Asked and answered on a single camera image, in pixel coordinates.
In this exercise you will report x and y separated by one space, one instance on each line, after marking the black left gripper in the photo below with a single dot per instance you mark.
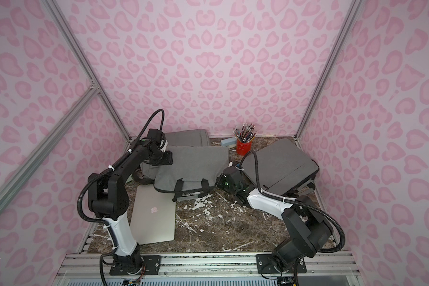
164 158

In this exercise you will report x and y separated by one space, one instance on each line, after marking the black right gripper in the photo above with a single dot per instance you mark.
221 180

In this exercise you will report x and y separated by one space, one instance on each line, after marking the grey zippered laptop bag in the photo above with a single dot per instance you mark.
191 138

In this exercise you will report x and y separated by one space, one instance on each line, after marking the grey laptop sleeve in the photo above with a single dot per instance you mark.
193 173

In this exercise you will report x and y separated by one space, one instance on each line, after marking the dark green laptop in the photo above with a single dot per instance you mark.
153 216

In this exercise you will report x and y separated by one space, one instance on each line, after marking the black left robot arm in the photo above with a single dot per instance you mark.
109 200

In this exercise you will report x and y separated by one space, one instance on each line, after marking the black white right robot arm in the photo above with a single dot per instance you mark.
309 227

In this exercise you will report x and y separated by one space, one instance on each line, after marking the dark grey laptop case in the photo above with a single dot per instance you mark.
284 169

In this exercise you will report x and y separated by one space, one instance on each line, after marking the red pencil cup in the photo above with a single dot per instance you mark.
243 148

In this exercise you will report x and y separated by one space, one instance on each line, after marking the light blue eraser box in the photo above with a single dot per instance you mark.
229 142

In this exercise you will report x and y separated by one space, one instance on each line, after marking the bundle of coloured pencils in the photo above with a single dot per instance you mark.
245 133

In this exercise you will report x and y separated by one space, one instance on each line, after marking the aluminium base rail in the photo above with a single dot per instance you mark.
213 269

